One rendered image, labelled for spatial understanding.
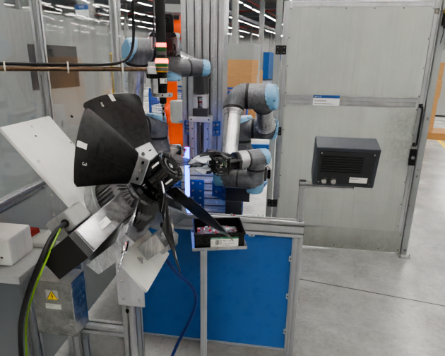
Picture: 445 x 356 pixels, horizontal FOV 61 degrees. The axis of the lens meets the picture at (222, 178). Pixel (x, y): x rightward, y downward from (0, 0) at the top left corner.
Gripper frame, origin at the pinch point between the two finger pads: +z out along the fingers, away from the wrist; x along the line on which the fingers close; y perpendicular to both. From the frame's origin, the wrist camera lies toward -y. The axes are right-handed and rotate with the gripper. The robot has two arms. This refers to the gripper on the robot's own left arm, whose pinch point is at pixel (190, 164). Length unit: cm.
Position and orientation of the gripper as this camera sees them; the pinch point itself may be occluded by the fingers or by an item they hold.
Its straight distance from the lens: 149.2
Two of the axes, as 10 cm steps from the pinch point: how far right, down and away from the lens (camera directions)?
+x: -0.6, 9.2, 3.9
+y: 4.8, 3.7, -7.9
